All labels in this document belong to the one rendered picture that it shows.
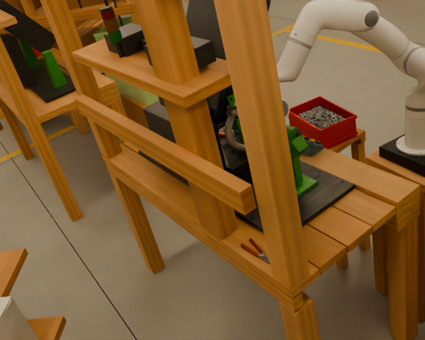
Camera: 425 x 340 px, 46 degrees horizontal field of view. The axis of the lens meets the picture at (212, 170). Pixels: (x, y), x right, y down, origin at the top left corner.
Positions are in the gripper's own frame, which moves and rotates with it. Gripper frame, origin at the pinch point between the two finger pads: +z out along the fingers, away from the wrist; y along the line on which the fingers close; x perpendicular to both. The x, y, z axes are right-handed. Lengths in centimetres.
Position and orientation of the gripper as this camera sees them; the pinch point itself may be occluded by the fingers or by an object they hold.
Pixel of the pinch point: (233, 113)
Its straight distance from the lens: 207.1
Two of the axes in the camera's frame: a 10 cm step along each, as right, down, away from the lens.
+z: -5.1, -0.5, 8.6
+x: -2.9, 9.5, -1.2
